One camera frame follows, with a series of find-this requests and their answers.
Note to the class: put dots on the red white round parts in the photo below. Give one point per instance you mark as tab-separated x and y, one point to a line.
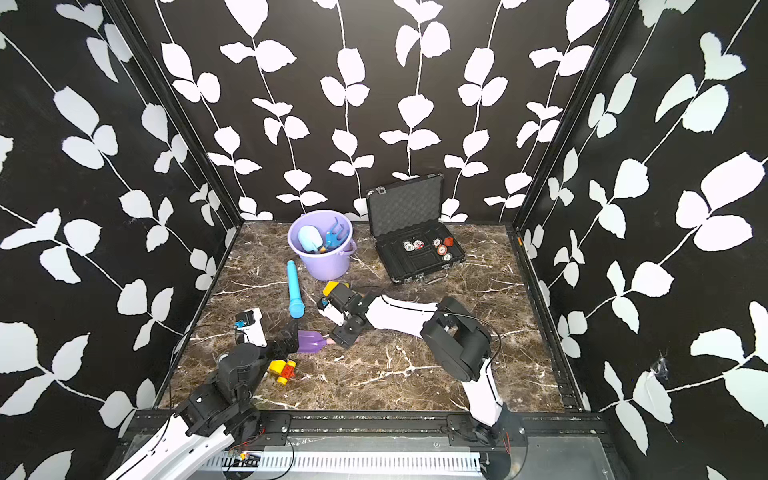
437	249

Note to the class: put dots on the black open foam-lined case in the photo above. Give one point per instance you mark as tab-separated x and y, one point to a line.
401	211

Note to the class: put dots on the white perforated strip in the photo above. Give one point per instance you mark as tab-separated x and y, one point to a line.
400	463

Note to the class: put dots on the purple plastic bucket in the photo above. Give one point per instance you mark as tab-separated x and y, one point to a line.
323	266

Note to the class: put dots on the purple toy scoop pink handle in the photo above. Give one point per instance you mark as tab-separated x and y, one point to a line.
311	342

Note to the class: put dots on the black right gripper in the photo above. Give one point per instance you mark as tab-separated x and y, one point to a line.
341	338

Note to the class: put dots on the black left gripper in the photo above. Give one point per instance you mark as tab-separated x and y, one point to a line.
281	352

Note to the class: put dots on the yellow red toy truck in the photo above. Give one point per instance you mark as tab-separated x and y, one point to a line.
282	370

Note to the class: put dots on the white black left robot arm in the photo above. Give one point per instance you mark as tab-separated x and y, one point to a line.
217	415

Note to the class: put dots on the black front mounting rail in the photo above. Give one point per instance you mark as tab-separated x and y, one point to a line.
275	426

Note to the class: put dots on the light blue toy shovel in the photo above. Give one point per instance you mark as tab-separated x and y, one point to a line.
310	239

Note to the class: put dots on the yellow toy spade wooden handle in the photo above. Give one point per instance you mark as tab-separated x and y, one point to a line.
329	287

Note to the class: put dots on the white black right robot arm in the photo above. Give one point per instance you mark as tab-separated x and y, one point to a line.
459	342

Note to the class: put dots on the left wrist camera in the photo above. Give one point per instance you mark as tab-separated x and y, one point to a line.
248	328

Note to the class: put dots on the blue toy rake yellow handle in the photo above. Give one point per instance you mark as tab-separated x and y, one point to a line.
335	236

